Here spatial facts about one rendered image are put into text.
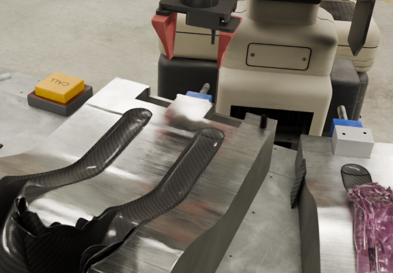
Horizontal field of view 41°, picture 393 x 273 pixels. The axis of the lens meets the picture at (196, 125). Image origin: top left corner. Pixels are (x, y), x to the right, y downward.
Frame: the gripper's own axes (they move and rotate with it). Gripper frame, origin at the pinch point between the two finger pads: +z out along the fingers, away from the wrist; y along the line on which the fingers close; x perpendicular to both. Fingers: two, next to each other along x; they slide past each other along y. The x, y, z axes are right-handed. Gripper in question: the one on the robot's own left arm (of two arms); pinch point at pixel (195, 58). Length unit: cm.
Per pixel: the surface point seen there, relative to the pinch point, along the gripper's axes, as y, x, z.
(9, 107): -30.4, -5.3, 12.8
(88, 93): -19.2, 1.9, 11.5
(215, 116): 5.4, -6.7, 5.4
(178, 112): 0.8, -10.3, 3.6
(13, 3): -177, 215, 94
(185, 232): 9.2, -35.7, 0.3
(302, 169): 19.1, -13.2, 6.6
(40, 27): -142, 187, 93
